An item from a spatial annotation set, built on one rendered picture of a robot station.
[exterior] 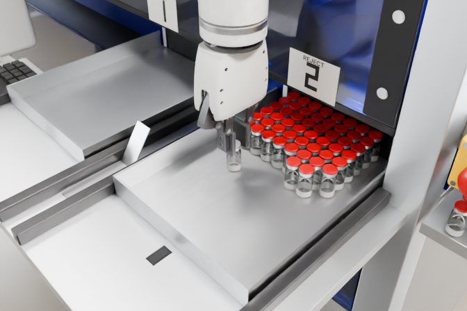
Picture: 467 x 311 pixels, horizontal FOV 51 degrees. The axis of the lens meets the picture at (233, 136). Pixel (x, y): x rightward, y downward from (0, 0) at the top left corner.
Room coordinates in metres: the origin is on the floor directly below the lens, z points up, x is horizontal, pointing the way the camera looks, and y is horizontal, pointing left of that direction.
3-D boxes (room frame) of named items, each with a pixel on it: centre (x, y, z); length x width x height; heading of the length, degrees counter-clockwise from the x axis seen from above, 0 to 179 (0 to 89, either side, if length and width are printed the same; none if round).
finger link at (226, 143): (0.54, 0.02, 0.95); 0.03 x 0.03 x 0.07; 45
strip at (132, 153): (0.54, 0.18, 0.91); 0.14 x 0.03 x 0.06; 135
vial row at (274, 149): (0.56, -0.08, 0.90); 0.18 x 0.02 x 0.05; 45
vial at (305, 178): (0.50, -0.10, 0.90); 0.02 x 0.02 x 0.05
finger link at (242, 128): (0.58, -0.02, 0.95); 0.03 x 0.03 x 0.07; 45
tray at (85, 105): (0.77, 0.19, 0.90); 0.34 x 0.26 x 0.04; 134
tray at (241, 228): (0.53, -0.05, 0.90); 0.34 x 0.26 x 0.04; 134
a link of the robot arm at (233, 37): (0.56, 0.00, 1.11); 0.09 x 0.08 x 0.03; 135
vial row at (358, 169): (0.61, -0.12, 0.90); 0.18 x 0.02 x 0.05; 45
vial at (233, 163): (0.56, 0.00, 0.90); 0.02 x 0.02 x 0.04
